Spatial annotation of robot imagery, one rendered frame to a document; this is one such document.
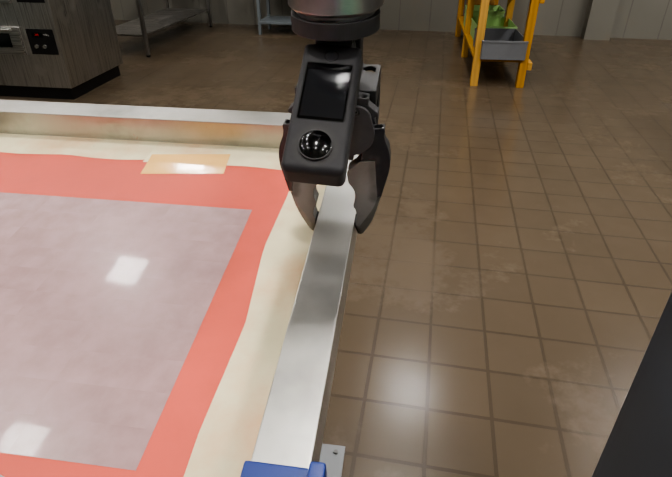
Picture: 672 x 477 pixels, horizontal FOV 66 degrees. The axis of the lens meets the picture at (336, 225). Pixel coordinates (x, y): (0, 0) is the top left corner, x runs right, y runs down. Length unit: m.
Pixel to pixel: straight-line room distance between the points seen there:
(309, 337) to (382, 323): 1.62
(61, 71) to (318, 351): 4.59
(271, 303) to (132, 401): 0.14
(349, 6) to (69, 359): 0.36
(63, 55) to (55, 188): 4.14
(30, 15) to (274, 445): 4.66
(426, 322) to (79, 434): 1.71
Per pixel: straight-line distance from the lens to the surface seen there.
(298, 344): 0.40
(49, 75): 4.97
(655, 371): 0.74
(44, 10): 4.81
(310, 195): 0.49
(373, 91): 0.45
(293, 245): 0.53
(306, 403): 0.37
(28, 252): 0.62
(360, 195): 0.48
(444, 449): 1.68
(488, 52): 4.89
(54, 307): 0.54
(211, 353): 0.45
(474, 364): 1.92
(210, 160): 0.69
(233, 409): 0.41
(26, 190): 0.73
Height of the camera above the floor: 1.35
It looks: 31 degrees down
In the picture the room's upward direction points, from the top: straight up
